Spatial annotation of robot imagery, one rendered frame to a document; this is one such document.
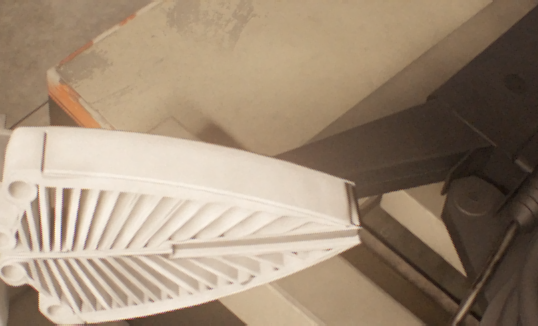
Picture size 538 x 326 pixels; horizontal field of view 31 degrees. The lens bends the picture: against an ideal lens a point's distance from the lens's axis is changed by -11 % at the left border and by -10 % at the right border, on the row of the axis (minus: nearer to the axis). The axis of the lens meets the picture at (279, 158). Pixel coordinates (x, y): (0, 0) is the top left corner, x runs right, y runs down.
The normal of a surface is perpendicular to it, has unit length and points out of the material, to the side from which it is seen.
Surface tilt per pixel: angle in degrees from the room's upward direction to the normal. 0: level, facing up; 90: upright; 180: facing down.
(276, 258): 30
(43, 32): 0
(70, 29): 0
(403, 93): 0
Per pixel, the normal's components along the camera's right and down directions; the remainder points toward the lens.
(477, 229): -0.01, -0.54
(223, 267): 0.68, -0.57
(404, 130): 0.15, -0.64
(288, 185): 0.43, -0.67
